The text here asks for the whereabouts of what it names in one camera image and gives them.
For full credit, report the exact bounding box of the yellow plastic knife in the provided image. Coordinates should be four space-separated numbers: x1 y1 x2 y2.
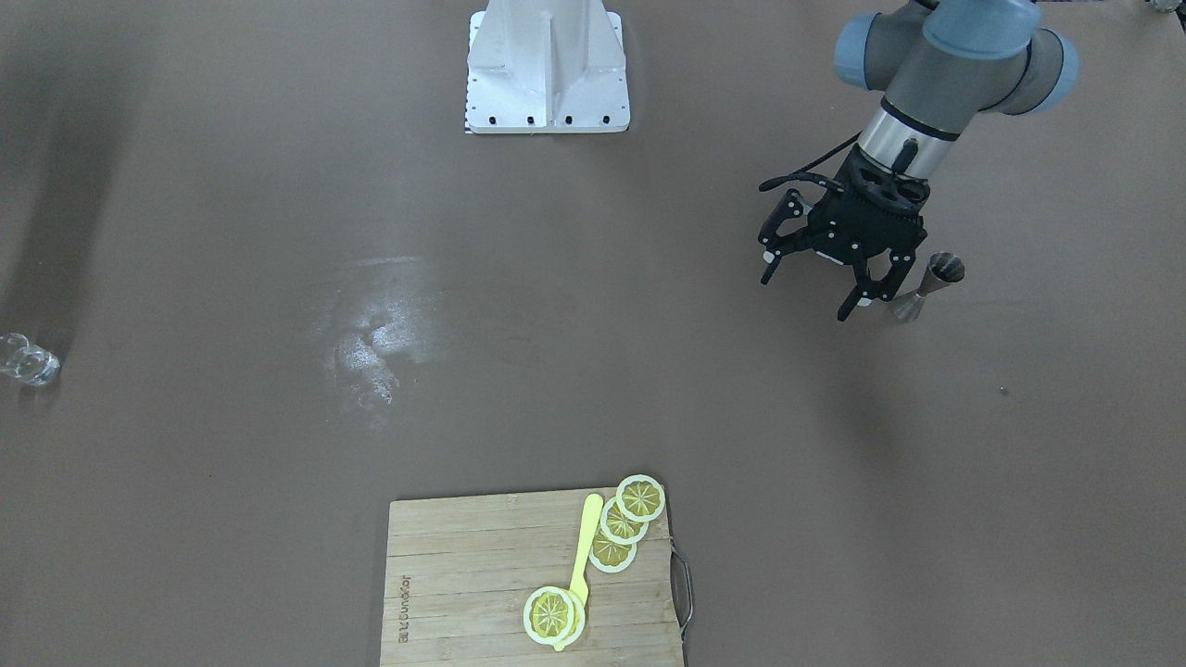
567 493 604 611

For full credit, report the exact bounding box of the lemon slice row end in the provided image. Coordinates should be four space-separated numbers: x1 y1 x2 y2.
616 474 667 522

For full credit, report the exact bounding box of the lemon slice row middle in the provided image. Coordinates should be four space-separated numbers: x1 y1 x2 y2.
599 498 650 547

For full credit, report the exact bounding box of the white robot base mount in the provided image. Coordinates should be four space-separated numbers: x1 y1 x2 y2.
463 1 631 134

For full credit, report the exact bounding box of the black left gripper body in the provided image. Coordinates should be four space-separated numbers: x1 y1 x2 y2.
806 148 931 265

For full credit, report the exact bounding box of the steel jigger measuring cup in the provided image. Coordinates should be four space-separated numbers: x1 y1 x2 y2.
890 252 967 322

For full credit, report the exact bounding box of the lemon slice under pair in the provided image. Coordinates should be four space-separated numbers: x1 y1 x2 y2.
554 591 587 652

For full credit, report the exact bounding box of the lemon slice row inner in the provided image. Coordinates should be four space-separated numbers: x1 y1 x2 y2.
589 531 638 573

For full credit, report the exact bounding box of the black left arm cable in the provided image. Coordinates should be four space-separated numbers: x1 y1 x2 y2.
758 132 863 195

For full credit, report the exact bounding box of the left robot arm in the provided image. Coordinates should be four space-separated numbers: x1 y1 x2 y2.
757 1 1080 320

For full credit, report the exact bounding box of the clear glass shaker cup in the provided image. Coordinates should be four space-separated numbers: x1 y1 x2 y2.
1 334 60 387

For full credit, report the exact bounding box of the lemon slice top of pair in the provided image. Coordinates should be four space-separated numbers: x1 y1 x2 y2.
523 585 574 647

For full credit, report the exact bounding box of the wooden cutting board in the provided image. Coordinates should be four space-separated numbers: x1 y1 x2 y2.
380 489 687 666

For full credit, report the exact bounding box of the lemon slice row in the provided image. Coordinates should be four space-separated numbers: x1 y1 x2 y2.
599 498 650 547
589 531 638 573

